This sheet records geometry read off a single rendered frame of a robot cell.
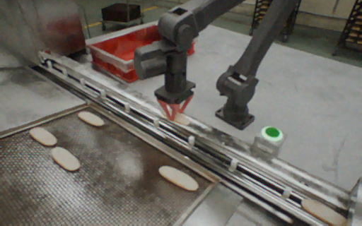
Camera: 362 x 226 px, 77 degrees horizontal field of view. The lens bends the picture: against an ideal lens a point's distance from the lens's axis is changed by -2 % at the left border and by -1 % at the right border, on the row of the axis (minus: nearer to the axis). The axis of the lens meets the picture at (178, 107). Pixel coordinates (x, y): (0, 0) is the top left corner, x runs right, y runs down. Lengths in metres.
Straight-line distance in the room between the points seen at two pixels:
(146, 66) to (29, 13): 0.80
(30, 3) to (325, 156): 1.24
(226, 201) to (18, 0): 1.08
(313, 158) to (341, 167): 0.07
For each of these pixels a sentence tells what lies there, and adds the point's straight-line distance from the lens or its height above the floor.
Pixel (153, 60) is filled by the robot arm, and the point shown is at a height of 1.12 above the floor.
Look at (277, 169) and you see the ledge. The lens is 0.67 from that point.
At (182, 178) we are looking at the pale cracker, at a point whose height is 0.91.
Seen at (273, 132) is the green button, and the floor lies 0.91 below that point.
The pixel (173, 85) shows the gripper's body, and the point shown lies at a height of 1.05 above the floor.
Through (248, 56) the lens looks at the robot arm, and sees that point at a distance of 0.74.
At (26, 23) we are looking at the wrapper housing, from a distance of 1.23.
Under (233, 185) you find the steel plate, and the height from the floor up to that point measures 0.82.
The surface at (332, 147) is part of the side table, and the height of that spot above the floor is 0.82.
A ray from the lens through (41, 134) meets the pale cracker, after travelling 0.70.
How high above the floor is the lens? 1.34
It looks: 36 degrees down
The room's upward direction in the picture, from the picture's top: straight up
